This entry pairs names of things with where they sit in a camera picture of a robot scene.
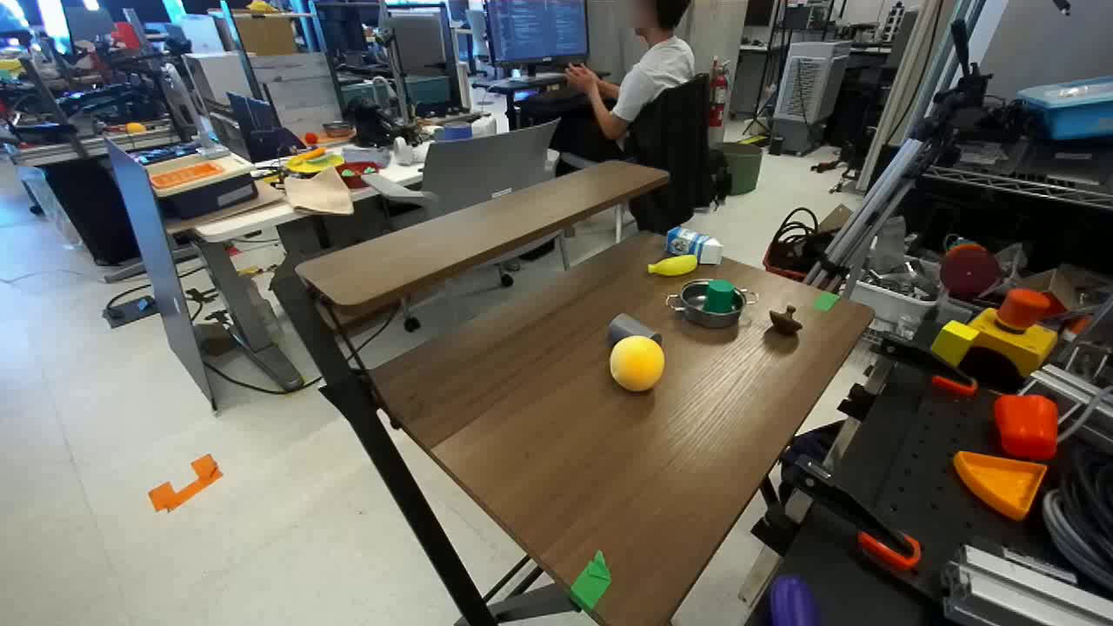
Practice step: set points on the dark red disc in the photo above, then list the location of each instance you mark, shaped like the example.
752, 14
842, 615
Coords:
967, 269

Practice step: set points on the brown wooden spinning top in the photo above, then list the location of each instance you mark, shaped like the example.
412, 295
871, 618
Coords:
784, 320

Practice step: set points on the purple round object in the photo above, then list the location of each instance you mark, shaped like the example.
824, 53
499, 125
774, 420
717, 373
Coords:
794, 602

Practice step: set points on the aluminium extrusion bar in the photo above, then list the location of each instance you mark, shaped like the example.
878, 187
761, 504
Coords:
1021, 593

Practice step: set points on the orange rounded block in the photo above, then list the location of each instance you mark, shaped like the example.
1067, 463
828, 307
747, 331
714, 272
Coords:
1026, 425

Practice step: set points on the yellow ball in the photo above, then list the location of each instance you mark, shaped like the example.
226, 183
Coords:
639, 362

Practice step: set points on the computer monitor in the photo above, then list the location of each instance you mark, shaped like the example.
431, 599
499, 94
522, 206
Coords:
537, 28

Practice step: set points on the white plastic bin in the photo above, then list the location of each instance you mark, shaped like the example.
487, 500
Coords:
892, 304

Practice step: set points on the orange wedge block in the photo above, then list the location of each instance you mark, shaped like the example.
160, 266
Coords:
998, 482

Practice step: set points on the orange floor tape marker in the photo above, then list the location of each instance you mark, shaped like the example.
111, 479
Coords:
183, 490

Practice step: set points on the green tape piece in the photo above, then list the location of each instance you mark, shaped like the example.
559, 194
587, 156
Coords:
591, 582
824, 300

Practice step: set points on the black perforated board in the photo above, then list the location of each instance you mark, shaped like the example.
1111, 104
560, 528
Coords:
915, 473

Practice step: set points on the black bag red trim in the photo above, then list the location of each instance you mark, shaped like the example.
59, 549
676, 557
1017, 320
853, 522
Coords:
794, 247

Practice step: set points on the yellow toy banana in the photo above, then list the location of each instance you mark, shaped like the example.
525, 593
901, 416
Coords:
672, 266

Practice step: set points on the small metal pot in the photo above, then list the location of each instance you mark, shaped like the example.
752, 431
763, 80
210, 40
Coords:
691, 311

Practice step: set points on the blue and white bottle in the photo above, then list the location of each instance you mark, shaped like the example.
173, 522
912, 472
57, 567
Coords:
693, 244

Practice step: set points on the beige cloth bag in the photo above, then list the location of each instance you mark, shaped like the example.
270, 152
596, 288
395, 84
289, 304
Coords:
319, 194

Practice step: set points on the yellow toy block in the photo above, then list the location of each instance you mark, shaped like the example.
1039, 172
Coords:
1021, 345

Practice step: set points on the green trash bin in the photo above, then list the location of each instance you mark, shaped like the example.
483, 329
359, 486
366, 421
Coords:
741, 170

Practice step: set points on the grey cylinder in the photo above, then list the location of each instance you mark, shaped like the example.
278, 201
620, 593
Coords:
628, 324

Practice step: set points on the black box orange label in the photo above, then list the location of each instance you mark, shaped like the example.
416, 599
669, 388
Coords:
203, 180

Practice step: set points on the raised wooden shelf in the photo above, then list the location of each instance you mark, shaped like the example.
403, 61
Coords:
465, 237

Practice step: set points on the red-orange knob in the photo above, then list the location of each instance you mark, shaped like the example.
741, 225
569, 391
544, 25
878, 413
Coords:
1024, 307

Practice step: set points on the blue plastic bin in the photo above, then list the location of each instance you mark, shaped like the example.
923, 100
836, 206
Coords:
1071, 106

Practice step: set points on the blue-grey divider panel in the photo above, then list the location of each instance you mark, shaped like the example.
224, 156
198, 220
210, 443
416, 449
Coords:
159, 279

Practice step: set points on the black office chair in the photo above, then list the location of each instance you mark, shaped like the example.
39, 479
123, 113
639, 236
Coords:
676, 143

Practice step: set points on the green octagonal block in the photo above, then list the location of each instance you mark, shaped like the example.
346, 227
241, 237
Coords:
722, 297

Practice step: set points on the grey chair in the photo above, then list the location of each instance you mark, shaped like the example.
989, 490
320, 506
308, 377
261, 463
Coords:
487, 170

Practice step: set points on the seated person white shirt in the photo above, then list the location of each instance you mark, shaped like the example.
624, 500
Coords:
656, 71

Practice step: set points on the black table frame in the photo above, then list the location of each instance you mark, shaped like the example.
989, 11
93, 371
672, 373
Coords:
375, 435

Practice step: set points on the floor power strip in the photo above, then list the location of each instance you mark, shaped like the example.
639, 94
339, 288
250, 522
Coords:
130, 307

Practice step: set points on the cardboard box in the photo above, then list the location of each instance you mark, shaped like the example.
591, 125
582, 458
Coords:
270, 38

